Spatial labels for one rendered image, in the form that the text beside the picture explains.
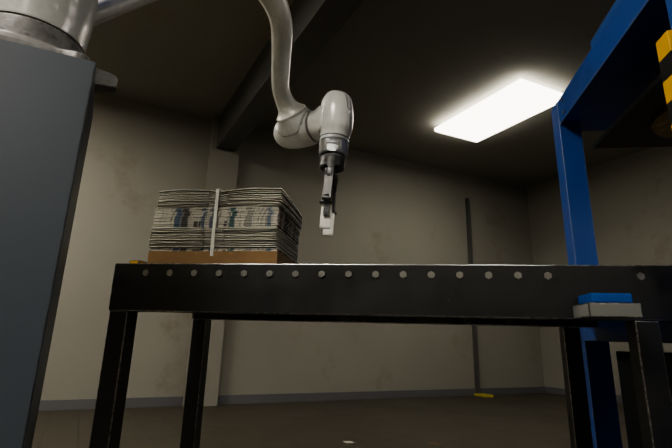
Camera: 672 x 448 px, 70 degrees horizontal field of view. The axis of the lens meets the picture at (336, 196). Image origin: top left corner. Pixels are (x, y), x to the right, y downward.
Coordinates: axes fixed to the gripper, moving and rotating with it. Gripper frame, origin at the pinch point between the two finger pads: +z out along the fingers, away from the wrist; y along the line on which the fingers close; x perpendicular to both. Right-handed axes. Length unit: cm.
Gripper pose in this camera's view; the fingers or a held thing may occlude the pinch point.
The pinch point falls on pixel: (327, 223)
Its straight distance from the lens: 137.5
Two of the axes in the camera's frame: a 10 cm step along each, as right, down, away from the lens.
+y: -0.7, -2.9, -9.5
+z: -0.8, 9.5, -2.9
